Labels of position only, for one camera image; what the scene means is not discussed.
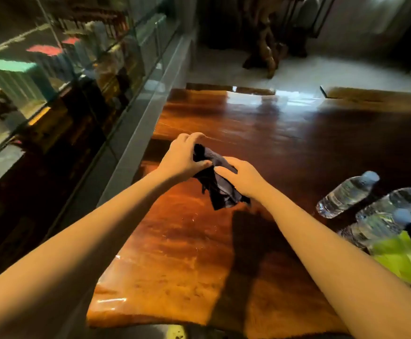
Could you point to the person's right hand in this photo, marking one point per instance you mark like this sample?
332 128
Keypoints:
246 180

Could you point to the person's left hand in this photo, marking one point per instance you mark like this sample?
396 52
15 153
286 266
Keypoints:
179 160

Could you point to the person's left thumb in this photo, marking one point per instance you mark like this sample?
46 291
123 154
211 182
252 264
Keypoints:
202 165

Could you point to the person's right thumb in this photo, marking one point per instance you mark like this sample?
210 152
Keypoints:
224 172

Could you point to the dark cloth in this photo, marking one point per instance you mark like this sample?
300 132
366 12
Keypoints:
216 181

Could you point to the person's left forearm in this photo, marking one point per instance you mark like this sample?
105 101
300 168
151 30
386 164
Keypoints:
67 250

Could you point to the person's right forearm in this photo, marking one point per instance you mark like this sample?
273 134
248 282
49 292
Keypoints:
336 264

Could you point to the clear plastic water bottle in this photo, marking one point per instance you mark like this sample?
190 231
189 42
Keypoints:
392 202
344 194
374 225

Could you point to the carved wooden stand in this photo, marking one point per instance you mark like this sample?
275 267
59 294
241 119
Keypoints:
263 35

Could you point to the glass display cabinet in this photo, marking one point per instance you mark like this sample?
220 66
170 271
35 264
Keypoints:
60 112

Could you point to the row of books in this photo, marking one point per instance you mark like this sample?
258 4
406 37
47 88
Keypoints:
50 67

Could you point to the lime green packet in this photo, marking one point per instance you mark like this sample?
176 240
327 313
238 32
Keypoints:
401 259

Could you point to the dark metal frame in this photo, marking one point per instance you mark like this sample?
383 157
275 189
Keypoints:
307 15

